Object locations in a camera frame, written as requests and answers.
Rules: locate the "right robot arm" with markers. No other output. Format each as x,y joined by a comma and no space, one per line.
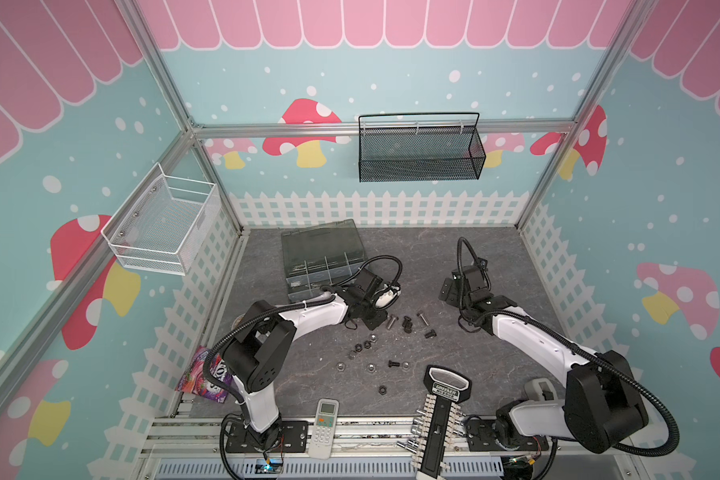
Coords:
603,404

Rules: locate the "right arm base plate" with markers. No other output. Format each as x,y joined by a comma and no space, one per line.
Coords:
483,436

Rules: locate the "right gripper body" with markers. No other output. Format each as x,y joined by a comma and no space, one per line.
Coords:
456,289

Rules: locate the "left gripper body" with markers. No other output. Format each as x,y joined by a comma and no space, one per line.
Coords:
371,316

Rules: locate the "white remote control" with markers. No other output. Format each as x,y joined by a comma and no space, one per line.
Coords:
323,430

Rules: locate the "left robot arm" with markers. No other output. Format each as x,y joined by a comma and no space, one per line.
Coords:
245,362

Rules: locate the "purple snack packet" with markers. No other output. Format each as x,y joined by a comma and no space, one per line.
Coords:
193,380

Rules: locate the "grey plastic organizer box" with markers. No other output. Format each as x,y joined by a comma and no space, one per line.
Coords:
319,256

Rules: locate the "black mesh wall basket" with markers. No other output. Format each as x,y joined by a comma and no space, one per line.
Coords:
428,146

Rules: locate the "white wire wall basket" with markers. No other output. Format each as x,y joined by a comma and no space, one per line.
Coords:
163,224

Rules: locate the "black socket wrench rack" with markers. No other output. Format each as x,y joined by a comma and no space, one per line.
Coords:
439,423

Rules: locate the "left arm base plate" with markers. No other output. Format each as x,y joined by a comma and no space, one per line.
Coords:
283,436

